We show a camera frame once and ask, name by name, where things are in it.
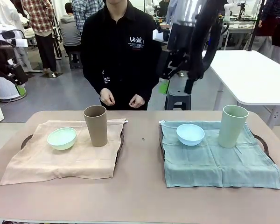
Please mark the bystander in light blue shirt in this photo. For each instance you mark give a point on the bystander in light blue shirt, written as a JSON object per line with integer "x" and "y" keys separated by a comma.
{"x": 182, "y": 11}

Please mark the flat metal stand base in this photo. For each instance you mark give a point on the flat metal stand base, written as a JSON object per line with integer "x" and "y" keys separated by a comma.
{"x": 51, "y": 74}

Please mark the bystander in blue plaid shirt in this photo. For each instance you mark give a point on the bystander in blue plaid shirt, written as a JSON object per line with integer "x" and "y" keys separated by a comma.
{"x": 86, "y": 9}

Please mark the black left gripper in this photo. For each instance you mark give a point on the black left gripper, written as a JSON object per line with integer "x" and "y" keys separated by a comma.
{"x": 1, "y": 72}

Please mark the pale blue bowl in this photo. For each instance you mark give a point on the pale blue bowl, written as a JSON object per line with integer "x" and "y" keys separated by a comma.
{"x": 191, "y": 136}

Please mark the person's right hand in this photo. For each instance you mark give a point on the person's right hand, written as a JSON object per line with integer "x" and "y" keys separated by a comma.
{"x": 107, "y": 96}

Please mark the bystander in red plaid shirt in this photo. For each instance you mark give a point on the bystander in red plaid shirt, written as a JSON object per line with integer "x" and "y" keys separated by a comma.
{"x": 40, "y": 18}

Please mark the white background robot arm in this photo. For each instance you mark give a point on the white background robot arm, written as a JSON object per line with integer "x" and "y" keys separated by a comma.
{"x": 229, "y": 8}

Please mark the background workbench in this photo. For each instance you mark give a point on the background workbench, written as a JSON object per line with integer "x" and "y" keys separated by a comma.
{"x": 241, "y": 25}

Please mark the pale green bowl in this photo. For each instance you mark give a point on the pale green bowl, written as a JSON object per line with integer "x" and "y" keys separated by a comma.
{"x": 61, "y": 139}

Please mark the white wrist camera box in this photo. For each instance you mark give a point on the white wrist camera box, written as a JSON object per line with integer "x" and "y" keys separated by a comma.
{"x": 160, "y": 36}

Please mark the white side table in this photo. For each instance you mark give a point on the white side table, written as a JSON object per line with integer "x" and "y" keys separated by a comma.
{"x": 247, "y": 74}

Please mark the seated bystander grey hoodie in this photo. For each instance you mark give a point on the seated bystander grey hoodie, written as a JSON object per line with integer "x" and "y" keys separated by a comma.
{"x": 68, "y": 30}

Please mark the person's left forearm black sleeve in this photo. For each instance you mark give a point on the person's left forearm black sleeve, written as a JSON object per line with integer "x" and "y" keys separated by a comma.
{"x": 149, "y": 77}

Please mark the small dark stool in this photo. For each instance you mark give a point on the small dark stool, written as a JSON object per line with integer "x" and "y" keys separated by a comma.
{"x": 75, "y": 60}

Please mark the tall pale green cup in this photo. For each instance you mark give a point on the tall pale green cup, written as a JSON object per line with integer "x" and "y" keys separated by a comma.
{"x": 232, "y": 130}

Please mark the grey plastic stool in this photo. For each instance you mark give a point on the grey plastic stool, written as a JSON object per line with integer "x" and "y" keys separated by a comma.
{"x": 177, "y": 100}

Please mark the person's black shirt torso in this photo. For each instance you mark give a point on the person's black shirt torso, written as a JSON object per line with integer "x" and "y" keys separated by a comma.
{"x": 116, "y": 46}

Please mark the white cylindrical air purifier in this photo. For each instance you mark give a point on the white cylindrical air purifier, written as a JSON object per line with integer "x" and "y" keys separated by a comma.
{"x": 9, "y": 94}

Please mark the tall brown cup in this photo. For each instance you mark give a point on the tall brown cup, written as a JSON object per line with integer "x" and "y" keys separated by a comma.
{"x": 98, "y": 130}

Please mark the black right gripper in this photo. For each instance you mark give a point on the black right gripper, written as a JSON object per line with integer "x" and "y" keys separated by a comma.
{"x": 172, "y": 61}

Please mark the person's left hand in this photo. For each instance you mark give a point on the person's left hand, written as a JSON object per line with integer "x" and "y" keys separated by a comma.
{"x": 137, "y": 101}

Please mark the person's right forearm black sleeve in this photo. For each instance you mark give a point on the person's right forearm black sleeve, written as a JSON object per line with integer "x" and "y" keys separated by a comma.
{"x": 94, "y": 74}

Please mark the bystander in dark red clothes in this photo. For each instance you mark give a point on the bystander in dark red clothes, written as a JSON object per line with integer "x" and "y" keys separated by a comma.
{"x": 269, "y": 25}

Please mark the teal cloth mat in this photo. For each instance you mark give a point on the teal cloth mat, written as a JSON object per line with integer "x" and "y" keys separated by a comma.
{"x": 212, "y": 168}

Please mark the beige cloth mat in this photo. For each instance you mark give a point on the beige cloth mat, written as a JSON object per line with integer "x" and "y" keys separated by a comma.
{"x": 60, "y": 163}

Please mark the black vertical pole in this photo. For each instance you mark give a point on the black vertical pole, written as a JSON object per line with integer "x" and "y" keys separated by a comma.
{"x": 255, "y": 25}

